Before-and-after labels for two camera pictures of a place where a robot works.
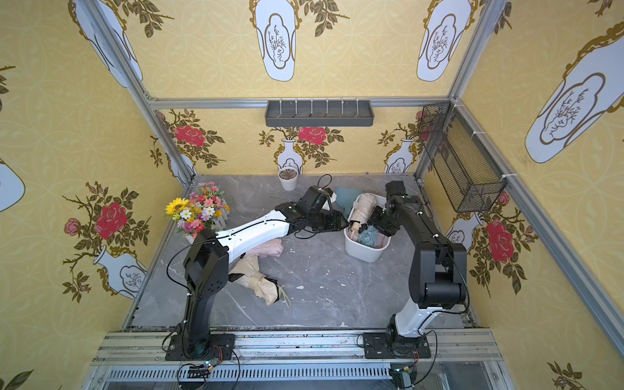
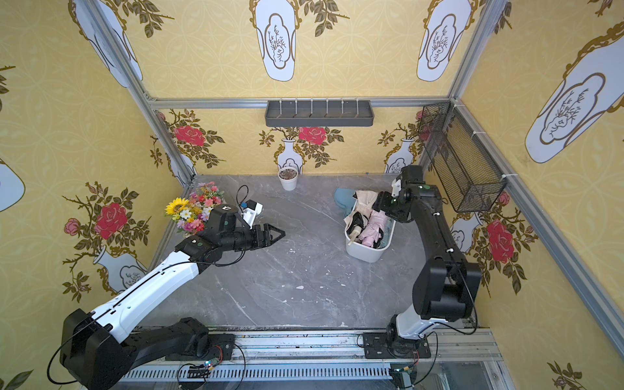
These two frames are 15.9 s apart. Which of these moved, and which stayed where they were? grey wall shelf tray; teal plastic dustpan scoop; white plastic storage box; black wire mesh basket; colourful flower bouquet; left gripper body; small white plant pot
Moved: left gripper body
Stayed: small white plant pot; white plastic storage box; grey wall shelf tray; teal plastic dustpan scoop; black wire mesh basket; colourful flower bouquet
